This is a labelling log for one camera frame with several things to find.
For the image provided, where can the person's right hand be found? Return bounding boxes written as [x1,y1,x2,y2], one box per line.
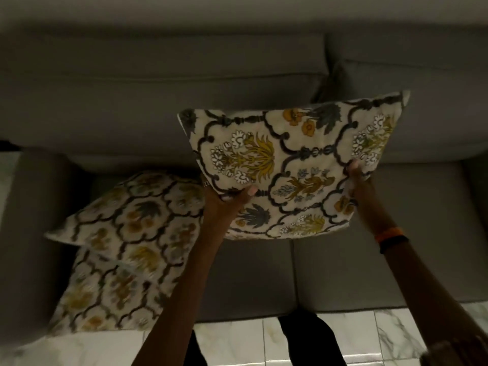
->
[346,159,389,237]

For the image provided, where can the person's left hand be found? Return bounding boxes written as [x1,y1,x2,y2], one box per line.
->
[202,176,258,240]

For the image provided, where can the floral patterned cushion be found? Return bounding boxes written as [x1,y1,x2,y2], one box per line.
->
[48,248,180,337]
[178,90,411,240]
[44,171,206,282]

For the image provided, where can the person's left forearm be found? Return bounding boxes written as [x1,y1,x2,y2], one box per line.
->
[131,228,233,366]

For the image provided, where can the person's right forearm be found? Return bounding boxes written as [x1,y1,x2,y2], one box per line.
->
[381,236,488,366]

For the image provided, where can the grey sofa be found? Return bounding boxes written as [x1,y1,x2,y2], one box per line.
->
[0,23,488,349]

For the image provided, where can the orange and black wristband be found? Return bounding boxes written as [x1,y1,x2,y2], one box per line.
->
[374,226,409,254]

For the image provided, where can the person's black trousers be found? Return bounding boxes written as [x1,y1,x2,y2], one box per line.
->
[183,309,347,366]

